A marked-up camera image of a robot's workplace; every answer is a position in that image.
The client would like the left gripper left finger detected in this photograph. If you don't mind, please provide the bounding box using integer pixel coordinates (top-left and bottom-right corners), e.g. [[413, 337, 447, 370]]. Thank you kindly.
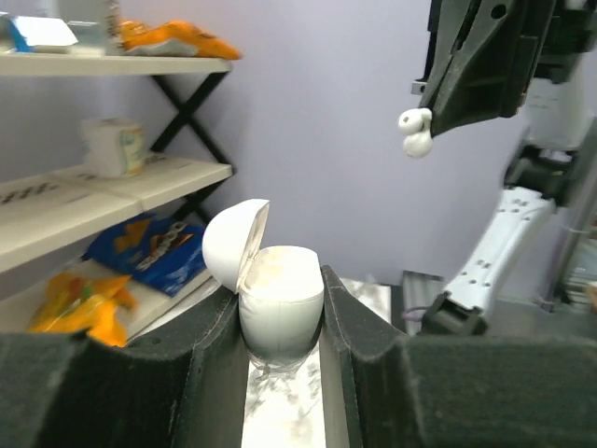
[[1, 288, 247, 447]]

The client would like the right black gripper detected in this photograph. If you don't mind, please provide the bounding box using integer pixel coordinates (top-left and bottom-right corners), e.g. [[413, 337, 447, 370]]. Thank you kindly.
[[413, 1, 596, 136]]

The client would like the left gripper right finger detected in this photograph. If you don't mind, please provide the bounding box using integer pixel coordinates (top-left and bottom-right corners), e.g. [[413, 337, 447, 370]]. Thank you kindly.
[[319, 267, 596, 447]]

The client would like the beige earbud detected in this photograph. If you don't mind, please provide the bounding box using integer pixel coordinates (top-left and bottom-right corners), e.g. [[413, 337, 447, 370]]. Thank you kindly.
[[397, 108, 433, 159]]

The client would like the white earbud charging case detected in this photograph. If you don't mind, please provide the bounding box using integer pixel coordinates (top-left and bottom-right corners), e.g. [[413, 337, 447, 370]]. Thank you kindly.
[[202, 199, 325, 366]]

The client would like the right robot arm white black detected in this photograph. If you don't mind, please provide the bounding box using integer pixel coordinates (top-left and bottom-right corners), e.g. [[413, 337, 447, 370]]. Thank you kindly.
[[397, 1, 596, 336]]

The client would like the blue Doritos bag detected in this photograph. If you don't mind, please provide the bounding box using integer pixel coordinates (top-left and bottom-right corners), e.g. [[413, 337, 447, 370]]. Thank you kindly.
[[83, 213, 206, 297]]

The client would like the orange snack bag lower shelf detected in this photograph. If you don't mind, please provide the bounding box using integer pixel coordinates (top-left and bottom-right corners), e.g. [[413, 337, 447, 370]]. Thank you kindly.
[[27, 272, 138, 347]]

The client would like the white yellow cup on shelf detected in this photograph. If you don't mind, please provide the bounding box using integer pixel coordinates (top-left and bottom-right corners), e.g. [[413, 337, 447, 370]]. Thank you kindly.
[[80, 118, 148, 178]]

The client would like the orange honey dijon chips bag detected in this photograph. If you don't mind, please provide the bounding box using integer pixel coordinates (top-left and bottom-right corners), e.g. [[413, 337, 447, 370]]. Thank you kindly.
[[120, 20, 243, 61]]

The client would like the blue white toothpaste box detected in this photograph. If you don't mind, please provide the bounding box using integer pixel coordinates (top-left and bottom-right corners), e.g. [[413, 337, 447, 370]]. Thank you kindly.
[[7, 16, 78, 53]]

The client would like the black frame cream shelf unit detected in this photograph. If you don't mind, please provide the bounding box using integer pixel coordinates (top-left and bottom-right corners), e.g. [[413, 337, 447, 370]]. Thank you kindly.
[[1, 53, 233, 346]]

